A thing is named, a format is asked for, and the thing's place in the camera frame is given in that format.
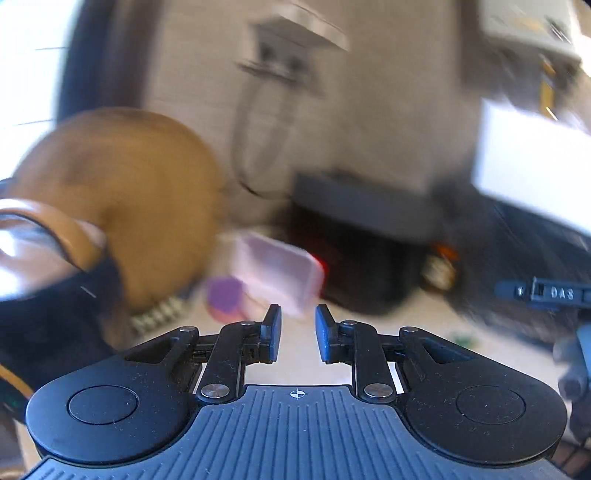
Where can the dark window frame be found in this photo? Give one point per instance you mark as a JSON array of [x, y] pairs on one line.
[[101, 55]]

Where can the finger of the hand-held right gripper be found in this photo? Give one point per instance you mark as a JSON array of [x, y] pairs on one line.
[[545, 293]]

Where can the grey black rice cooker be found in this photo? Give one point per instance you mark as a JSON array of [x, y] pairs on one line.
[[369, 244]]

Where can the small green snack packet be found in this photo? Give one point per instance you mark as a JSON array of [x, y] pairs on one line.
[[466, 340]]

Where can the white wall socket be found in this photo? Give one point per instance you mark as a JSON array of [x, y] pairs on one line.
[[277, 60]]

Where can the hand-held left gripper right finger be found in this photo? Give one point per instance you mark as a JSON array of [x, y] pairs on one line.
[[323, 334]]

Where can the red plastic item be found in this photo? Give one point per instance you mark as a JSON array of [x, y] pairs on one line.
[[321, 266]]

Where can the round wooden cutting board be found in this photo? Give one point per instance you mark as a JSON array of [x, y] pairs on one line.
[[138, 194]]

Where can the clear plastic food container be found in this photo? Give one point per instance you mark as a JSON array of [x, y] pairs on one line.
[[277, 272]]

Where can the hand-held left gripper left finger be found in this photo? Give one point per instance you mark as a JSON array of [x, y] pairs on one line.
[[273, 332]]

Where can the striped cloth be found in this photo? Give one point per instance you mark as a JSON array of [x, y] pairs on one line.
[[157, 314]]

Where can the purple plastic item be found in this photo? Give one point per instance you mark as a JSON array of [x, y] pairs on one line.
[[224, 297]]

